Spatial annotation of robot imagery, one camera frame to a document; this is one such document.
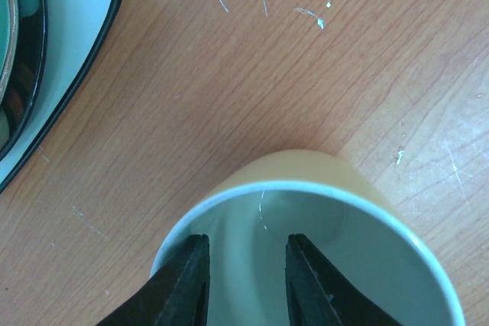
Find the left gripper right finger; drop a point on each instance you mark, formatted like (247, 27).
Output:
(318, 294)

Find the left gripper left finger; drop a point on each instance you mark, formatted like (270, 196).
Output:
(177, 294)

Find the yellow ceramic mug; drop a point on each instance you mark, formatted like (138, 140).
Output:
(249, 216)

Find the floral patterned plate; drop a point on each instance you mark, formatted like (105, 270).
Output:
(9, 39)

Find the grey bowl under plate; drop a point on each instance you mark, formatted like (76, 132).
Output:
(27, 72)

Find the square black-rimmed plate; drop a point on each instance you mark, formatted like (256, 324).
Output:
(75, 34)

